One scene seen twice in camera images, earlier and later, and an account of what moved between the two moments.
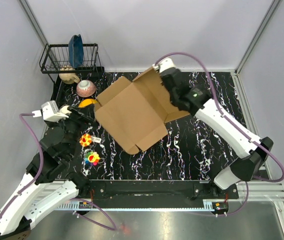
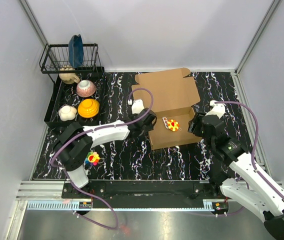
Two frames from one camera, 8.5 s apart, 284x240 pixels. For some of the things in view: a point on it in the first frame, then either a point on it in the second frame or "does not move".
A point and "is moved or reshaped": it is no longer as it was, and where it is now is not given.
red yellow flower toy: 85,140 is moved or reshaped
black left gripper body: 74,126 → 148,128
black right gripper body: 173,99 → 197,119
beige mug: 68,78 does not move
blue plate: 76,53 does not move
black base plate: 157,193 does not move
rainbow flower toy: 92,158 does not move
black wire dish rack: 55,58 does not move
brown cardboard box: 135,112 is moved or reshaped
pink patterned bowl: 86,88 does not move
